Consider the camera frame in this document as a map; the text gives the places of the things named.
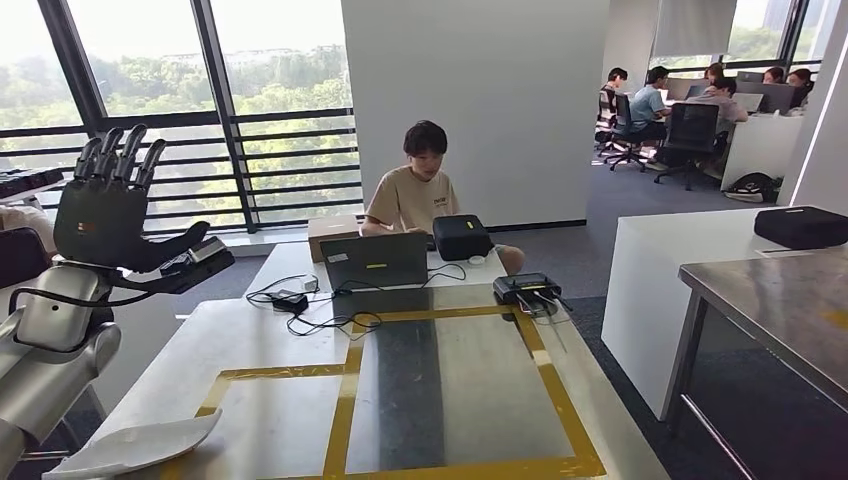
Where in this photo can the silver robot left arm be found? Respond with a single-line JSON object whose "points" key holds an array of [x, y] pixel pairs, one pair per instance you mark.
{"points": [[46, 384]]}

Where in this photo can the black window railing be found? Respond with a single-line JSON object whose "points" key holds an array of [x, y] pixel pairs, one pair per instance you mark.
{"points": [[166, 122]]}

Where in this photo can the white office desk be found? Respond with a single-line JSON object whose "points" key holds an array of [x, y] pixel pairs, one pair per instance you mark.
{"points": [[762, 152]]}

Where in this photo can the white round puck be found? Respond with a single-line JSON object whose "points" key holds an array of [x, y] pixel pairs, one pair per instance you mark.
{"points": [[476, 260]]}

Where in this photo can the cardboard box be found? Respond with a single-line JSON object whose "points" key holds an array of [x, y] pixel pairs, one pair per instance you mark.
{"points": [[331, 232]]}

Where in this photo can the yellow tape outline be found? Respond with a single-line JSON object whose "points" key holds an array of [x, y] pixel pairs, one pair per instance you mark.
{"points": [[464, 469]]}

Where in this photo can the black power adapter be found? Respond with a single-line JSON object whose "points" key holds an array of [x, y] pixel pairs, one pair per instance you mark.
{"points": [[290, 303]]}

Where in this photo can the black router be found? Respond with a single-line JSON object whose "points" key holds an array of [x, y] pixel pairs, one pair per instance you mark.
{"points": [[523, 288]]}

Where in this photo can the black backpack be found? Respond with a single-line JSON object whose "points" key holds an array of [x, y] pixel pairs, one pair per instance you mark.
{"points": [[755, 187]]}

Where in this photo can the white roller blind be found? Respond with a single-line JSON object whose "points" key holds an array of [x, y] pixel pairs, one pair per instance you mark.
{"points": [[692, 26]]}

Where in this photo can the black office chair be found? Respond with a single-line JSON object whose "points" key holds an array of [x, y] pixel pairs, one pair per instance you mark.
{"points": [[692, 129], [623, 122], [604, 112]]}

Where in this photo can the white curved panel part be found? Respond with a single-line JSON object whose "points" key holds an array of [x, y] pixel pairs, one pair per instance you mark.
{"points": [[132, 447]]}

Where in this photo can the steel workbench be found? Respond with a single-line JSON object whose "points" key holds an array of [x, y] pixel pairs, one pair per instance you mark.
{"points": [[490, 384]]}

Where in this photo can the grey laptop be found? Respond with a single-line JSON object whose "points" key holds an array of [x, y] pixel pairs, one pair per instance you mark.
{"points": [[374, 262]]}

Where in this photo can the person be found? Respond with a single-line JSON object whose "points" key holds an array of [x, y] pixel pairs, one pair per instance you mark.
{"points": [[729, 109], [411, 199], [713, 71], [648, 106], [800, 83], [26, 218], [616, 76], [774, 74]]}

